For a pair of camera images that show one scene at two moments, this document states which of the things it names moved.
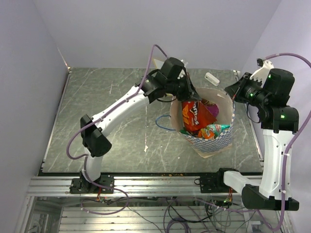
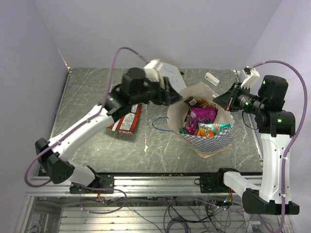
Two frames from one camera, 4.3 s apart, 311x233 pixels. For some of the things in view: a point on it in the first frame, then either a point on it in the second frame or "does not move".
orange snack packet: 207,133 does not move
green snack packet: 184,131 does not move
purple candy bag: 211,106 → 198,115
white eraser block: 212,79 does not move
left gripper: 191,92 → 167,96
